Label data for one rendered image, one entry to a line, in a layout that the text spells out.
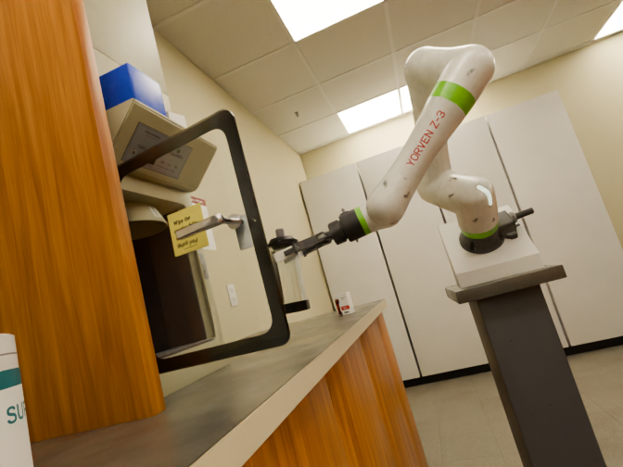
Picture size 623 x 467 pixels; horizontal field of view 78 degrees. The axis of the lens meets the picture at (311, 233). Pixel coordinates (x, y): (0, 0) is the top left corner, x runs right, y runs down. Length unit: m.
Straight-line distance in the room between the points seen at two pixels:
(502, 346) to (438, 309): 2.34
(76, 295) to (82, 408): 0.18
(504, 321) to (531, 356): 0.13
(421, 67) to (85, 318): 1.04
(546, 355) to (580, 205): 2.61
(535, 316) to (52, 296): 1.29
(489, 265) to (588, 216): 2.60
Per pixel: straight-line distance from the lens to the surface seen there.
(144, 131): 0.89
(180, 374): 0.89
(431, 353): 3.79
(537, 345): 1.44
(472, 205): 1.30
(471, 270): 1.39
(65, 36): 0.90
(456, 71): 1.13
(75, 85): 0.84
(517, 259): 1.41
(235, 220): 0.63
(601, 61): 4.86
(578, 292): 3.90
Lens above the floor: 1.05
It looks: 9 degrees up
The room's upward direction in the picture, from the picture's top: 16 degrees counter-clockwise
